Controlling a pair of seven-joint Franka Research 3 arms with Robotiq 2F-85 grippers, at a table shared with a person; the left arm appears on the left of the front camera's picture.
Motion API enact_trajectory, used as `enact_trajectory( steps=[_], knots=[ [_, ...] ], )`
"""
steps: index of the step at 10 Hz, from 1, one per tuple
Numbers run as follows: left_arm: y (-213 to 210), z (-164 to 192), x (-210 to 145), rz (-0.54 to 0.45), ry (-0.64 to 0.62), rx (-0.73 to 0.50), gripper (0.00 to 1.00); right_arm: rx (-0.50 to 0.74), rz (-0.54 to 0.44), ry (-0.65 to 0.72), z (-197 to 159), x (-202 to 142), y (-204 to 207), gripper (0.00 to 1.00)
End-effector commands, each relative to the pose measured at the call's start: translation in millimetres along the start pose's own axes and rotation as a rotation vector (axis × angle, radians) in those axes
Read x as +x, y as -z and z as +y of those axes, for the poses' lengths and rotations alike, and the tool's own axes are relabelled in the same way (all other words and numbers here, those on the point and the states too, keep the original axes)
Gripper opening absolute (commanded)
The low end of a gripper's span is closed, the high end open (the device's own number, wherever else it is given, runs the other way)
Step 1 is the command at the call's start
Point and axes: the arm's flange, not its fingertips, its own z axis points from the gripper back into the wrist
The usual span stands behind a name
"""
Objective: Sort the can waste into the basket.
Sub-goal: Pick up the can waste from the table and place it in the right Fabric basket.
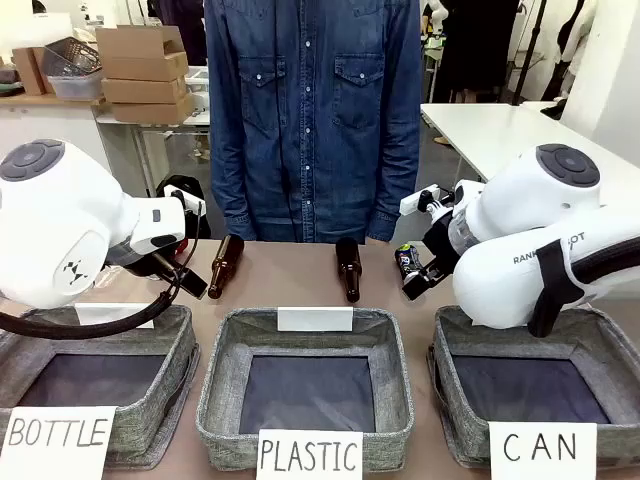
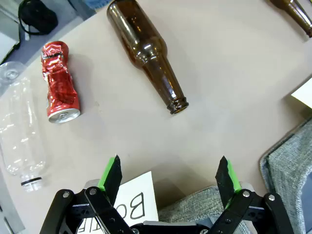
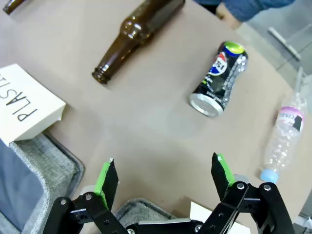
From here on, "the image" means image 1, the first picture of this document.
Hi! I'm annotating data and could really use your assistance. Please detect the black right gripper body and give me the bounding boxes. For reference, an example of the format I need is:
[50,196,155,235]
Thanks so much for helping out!
[423,219,459,264]

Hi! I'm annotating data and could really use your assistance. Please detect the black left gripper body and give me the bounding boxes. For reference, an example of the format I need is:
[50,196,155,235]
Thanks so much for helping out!
[146,248,188,287]

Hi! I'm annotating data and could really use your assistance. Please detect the dark blue drink can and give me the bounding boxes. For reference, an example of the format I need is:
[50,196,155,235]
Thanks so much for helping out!
[394,243,427,282]

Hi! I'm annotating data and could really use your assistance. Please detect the brown glass bottle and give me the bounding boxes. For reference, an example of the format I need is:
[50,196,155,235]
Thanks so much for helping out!
[334,236,363,304]
[207,233,246,301]

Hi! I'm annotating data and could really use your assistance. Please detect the grey fabric basket bottle sign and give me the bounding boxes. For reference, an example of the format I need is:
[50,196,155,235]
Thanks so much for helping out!
[0,304,201,471]

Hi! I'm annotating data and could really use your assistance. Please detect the grey fabric basket plastic sign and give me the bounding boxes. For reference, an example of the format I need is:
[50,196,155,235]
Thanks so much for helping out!
[195,307,416,472]

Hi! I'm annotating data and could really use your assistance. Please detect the grey fabric basket can sign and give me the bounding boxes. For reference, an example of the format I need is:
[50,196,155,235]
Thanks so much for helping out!
[427,304,640,469]

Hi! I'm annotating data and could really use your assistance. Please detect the white paper sign CAN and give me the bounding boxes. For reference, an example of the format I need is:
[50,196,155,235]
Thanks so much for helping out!
[488,422,599,480]

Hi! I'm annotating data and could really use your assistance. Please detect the blank white card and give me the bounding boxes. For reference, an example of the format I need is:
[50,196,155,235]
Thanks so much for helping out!
[74,302,156,331]
[277,307,354,334]

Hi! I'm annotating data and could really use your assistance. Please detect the black backpack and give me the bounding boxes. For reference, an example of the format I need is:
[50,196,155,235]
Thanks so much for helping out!
[154,174,214,240]

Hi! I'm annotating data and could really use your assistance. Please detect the white table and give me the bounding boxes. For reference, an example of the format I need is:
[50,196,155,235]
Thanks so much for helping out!
[419,101,640,185]

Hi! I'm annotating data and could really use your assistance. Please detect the person in denim shirt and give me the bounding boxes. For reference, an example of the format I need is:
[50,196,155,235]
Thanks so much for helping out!
[203,0,425,244]

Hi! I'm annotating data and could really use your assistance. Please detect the white cabinet wooden top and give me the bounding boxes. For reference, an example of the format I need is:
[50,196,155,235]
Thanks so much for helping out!
[0,93,151,196]

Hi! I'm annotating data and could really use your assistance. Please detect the white paper sign PLASTIC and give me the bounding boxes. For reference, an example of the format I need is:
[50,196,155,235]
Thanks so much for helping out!
[256,428,365,480]

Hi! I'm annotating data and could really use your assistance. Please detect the clear plastic storage tub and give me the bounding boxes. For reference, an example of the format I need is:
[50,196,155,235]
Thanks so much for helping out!
[47,73,105,100]

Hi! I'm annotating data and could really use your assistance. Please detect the white paper sign BOTTLE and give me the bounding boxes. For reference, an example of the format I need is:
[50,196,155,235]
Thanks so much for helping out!
[0,405,119,480]

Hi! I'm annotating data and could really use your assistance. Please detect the black tripod pole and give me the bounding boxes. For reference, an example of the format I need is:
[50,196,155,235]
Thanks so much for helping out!
[510,0,550,106]

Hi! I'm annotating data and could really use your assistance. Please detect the open cardboard box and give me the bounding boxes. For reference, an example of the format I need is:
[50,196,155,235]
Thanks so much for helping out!
[94,24,190,82]

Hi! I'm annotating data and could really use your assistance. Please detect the dark plastic mesh crate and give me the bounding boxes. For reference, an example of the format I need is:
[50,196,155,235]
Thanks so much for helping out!
[41,38,104,79]

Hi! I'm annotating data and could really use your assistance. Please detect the small upright cardboard box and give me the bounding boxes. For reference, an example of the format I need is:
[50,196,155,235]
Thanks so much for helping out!
[11,46,55,97]

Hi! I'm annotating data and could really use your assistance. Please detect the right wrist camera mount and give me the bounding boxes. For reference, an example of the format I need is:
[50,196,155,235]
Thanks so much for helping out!
[399,183,482,222]

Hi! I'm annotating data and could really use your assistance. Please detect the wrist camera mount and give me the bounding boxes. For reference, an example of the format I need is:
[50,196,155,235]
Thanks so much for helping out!
[169,185,207,221]
[399,183,482,222]

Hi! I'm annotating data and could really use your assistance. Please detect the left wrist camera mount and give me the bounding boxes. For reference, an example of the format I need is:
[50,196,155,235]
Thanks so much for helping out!
[169,185,207,221]

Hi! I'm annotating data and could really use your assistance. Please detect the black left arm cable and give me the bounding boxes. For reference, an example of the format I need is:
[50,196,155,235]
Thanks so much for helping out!
[0,202,207,341]

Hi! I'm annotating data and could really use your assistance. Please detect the black right arm strap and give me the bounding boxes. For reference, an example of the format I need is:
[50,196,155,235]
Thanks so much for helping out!
[526,238,580,339]

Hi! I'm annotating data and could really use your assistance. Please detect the black right arm cable sleeve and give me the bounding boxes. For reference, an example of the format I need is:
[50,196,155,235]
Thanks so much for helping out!
[569,238,640,286]

